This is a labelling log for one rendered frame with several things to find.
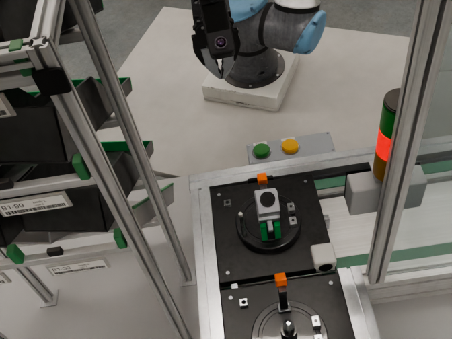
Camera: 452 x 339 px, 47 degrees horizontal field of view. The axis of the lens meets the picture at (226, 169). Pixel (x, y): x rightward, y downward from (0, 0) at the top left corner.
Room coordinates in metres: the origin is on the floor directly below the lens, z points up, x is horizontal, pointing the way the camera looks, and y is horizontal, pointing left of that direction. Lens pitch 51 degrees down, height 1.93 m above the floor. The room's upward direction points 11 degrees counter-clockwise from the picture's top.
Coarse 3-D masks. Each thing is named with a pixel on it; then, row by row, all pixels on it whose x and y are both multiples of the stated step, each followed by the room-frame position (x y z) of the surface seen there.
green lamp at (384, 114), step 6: (384, 108) 0.47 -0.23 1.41; (384, 114) 0.47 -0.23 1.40; (390, 114) 0.46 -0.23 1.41; (384, 120) 0.47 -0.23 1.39; (390, 120) 0.46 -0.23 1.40; (384, 126) 0.47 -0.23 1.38; (390, 126) 0.46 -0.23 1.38; (384, 132) 0.47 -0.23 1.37; (390, 132) 0.46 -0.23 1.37; (390, 138) 0.46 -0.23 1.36
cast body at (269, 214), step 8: (256, 192) 0.60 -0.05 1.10; (264, 192) 0.59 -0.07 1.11; (272, 192) 0.59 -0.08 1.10; (256, 200) 0.58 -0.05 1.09; (264, 200) 0.58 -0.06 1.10; (272, 200) 0.57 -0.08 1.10; (256, 208) 0.59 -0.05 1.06; (264, 208) 0.57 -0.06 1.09; (272, 208) 0.56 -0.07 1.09; (264, 216) 0.57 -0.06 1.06; (272, 216) 0.57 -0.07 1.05
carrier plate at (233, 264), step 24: (216, 192) 0.71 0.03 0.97; (240, 192) 0.70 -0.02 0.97; (288, 192) 0.68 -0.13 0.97; (312, 192) 0.66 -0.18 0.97; (216, 216) 0.65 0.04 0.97; (312, 216) 0.60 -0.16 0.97; (216, 240) 0.59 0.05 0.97; (240, 240) 0.58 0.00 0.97; (312, 240) 0.54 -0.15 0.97; (240, 264) 0.52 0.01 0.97; (264, 264) 0.51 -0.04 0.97; (288, 264) 0.50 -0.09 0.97; (312, 264) 0.49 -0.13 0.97
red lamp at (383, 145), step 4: (380, 132) 0.47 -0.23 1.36; (380, 136) 0.47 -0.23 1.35; (384, 136) 0.47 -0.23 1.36; (380, 140) 0.47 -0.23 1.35; (384, 140) 0.46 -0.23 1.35; (388, 140) 0.46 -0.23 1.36; (380, 144) 0.47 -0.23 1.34; (384, 144) 0.46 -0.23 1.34; (388, 144) 0.46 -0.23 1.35; (376, 148) 0.48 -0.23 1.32; (380, 148) 0.47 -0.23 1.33; (384, 148) 0.46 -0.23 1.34; (388, 148) 0.46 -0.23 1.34; (380, 152) 0.47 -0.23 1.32; (384, 152) 0.46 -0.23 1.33; (388, 152) 0.46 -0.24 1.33; (380, 156) 0.46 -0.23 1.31; (384, 156) 0.46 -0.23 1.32; (384, 160) 0.46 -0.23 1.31
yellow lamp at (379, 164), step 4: (376, 152) 0.48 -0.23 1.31; (376, 156) 0.47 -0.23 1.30; (376, 160) 0.47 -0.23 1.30; (380, 160) 0.46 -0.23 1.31; (376, 164) 0.47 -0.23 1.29; (380, 164) 0.46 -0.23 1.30; (384, 164) 0.46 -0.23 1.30; (376, 168) 0.47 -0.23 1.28; (380, 168) 0.46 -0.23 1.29; (384, 168) 0.46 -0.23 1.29; (376, 172) 0.47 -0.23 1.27; (380, 172) 0.46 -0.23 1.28; (384, 172) 0.46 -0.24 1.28; (376, 176) 0.47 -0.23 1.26; (380, 176) 0.46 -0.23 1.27; (380, 180) 0.46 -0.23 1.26
